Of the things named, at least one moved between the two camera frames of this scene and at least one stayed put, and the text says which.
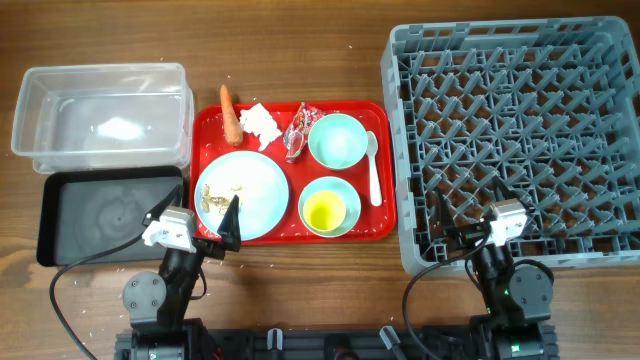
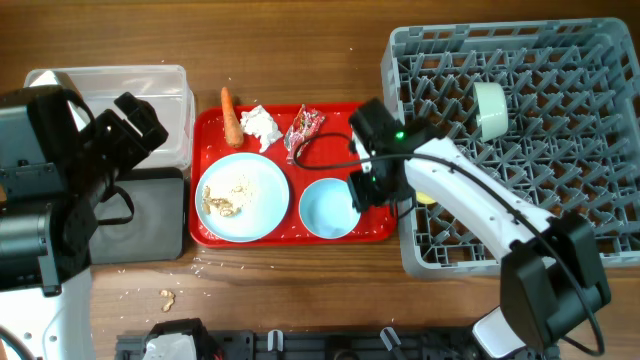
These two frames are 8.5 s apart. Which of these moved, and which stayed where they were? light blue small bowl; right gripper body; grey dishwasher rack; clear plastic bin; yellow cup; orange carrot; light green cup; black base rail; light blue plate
Moved: yellow cup; light green cup; right gripper body
Stayed: light blue small bowl; orange carrot; clear plastic bin; black base rail; grey dishwasher rack; light blue plate
